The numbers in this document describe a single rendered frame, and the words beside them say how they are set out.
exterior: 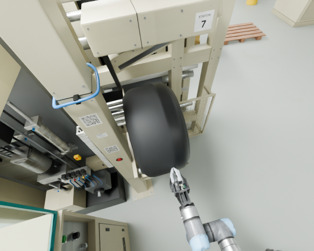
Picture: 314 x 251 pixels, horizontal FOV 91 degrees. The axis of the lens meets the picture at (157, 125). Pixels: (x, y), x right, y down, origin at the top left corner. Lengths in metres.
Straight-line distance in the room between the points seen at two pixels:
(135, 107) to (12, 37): 0.47
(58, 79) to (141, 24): 0.42
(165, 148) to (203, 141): 1.63
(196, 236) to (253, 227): 1.51
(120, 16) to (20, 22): 0.37
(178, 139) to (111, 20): 0.59
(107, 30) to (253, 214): 2.16
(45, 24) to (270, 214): 2.35
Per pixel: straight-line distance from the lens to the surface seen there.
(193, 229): 0.75
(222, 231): 0.87
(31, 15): 0.52
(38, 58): 0.57
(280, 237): 2.32
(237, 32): 4.80
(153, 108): 0.76
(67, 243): 1.04
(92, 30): 0.79
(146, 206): 2.06
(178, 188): 0.77
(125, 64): 1.02
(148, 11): 0.79
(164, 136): 0.74
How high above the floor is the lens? 2.03
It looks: 55 degrees down
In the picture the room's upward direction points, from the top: 8 degrees counter-clockwise
